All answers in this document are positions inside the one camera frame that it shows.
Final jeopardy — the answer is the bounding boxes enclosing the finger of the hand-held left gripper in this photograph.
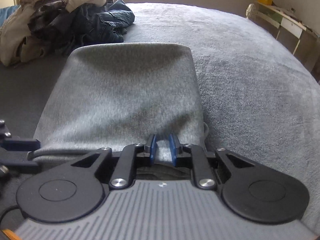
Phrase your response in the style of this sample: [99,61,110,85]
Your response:
[0,120,41,153]
[0,152,38,179]

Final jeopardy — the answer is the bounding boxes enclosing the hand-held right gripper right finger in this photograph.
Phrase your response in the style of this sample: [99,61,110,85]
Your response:
[169,133,255,190]

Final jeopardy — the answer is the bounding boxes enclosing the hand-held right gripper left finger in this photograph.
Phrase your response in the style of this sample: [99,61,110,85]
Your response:
[71,134,157,190]

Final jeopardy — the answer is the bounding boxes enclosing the grey sweatshirt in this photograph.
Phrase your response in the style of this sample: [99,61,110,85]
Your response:
[32,42,209,178]

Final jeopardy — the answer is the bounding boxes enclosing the grey bed blanket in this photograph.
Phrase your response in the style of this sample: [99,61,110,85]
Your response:
[0,2,320,232]

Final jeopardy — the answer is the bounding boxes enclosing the dark plaid shirt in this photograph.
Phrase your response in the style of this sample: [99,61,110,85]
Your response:
[27,1,76,56]

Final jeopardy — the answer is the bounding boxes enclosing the blue puffer jacket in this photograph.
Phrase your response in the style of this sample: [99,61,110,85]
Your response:
[0,5,21,28]

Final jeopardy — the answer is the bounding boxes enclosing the blue jeans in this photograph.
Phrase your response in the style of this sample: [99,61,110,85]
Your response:
[72,0,136,56]

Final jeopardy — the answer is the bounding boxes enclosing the white carved bedpost finial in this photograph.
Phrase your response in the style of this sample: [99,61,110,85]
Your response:
[246,3,259,19]

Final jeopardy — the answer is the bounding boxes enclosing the pale wooden desk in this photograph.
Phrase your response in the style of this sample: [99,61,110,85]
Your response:
[255,1,320,73]

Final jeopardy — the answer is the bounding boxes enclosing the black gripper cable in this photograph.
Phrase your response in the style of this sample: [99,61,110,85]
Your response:
[0,204,23,222]

